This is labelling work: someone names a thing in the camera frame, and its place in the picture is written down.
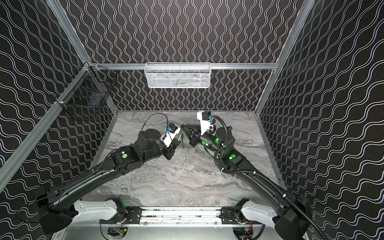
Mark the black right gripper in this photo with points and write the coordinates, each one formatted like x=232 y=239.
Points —
x=195 y=139

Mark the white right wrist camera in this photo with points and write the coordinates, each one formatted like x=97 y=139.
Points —
x=206 y=123

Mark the aluminium right corner post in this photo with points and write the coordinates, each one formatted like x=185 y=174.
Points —
x=298 y=25

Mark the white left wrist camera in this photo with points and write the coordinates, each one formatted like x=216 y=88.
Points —
x=171 y=131

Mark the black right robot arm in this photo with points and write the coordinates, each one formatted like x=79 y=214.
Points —
x=291 y=221

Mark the white wire mesh basket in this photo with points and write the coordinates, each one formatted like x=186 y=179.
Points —
x=177 y=75

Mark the aluminium frame corner post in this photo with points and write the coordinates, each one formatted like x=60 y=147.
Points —
x=66 y=25

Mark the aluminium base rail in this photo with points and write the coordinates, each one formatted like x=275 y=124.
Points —
x=176 y=216

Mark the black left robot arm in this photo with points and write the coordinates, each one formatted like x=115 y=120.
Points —
x=56 y=205

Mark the green pen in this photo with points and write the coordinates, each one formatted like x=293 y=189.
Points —
x=181 y=139

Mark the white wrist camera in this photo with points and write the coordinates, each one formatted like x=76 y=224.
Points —
x=171 y=131
x=206 y=123

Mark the black wire mesh basket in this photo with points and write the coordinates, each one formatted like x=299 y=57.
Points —
x=88 y=99

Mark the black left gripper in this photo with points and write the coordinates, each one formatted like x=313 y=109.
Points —
x=173 y=148

